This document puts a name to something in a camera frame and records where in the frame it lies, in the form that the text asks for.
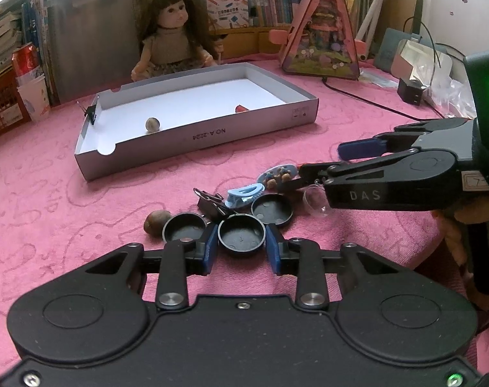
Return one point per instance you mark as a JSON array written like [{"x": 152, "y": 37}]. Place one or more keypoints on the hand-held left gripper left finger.
[{"x": 207, "y": 252}]

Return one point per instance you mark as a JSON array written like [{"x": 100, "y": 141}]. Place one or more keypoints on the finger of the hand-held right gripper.
[
  {"x": 359, "y": 149},
  {"x": 313, "y": 173}
]

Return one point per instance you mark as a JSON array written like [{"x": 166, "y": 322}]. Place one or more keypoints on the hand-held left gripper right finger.
[{"x": 273, "y": 250}]

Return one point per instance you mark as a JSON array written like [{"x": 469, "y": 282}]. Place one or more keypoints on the black round cap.
[
  {"x": 185, "y": 229},
  {"x": 272, "y": 209},
  {"x": 241, "y": 235}
]

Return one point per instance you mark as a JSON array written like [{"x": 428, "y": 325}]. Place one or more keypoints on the clear plastic cup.
[{"x": 315, "y": 205}]

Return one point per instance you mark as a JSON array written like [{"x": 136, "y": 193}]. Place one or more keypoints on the bear decorated hair clip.
[{"x": 274, "y": 175}]

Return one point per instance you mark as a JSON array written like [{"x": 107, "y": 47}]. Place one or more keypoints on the black binder clip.
[
  {"x": 92, "y": 113},
  {"x": 207, "y": 205}
]

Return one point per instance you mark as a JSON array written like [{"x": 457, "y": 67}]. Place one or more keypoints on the dark brown nut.
[{"x": 153, "y": 222}]

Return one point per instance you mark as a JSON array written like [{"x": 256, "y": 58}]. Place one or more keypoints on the light blue hair clip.
[{"x": 236, "y": 197}]

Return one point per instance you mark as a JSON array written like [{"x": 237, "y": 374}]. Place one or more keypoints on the grey cardboard box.
[{"x": 228, "y": 137}]

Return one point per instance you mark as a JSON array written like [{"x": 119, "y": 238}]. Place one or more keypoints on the red plastic piece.
[{"x": 241, "y": 108}]

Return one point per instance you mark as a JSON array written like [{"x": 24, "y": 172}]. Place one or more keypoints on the light grey nut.
[{"x": 152, "y": 124}]

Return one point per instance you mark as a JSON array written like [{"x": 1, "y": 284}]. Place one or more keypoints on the person's right hand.
[{"x": 456, "y": 246}]

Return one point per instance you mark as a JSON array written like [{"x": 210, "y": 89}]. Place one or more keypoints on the black power adapter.
[{"x": 410, "y": 92}]

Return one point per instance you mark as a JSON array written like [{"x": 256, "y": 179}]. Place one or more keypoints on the clear plastic bag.
[{"x": 454, "y": 96}]

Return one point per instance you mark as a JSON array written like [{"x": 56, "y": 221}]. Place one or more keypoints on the teal notebook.
[{"x": 387, "y": 52}]

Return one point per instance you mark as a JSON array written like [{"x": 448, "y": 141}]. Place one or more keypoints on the pink triangular toy house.
[{"x": 321, "y": 40}]

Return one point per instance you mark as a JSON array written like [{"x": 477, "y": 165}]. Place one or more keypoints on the white plastic pipes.
[{"x": 375, "y": 4}]

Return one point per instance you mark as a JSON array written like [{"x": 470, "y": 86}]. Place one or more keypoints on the orange desk organizer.
[{"x": 244, "y": 42}]

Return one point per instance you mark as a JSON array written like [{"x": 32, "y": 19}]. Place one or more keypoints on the pink towel cloth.
[{"x": 47, "y": 189}]

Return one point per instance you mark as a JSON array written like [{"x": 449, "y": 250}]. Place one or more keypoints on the colourful printed cardboard box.
[{"x": 228, "y": 14}]

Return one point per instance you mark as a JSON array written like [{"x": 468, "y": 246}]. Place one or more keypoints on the brown haired doll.
[{"x": 170, "y": 40}]

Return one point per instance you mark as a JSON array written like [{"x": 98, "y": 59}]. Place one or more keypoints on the white paper cup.
[{"x": 35, "y": 98}]

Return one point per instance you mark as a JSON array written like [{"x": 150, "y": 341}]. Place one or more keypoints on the grey storage bin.
[{"x": 91, "y": 40}]

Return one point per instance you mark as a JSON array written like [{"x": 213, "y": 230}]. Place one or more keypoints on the red soda can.
[{"x": 26, "y": 59}]

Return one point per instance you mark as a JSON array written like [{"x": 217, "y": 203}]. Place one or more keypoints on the stack of lying books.
[{"x": 2, "y": 32}]

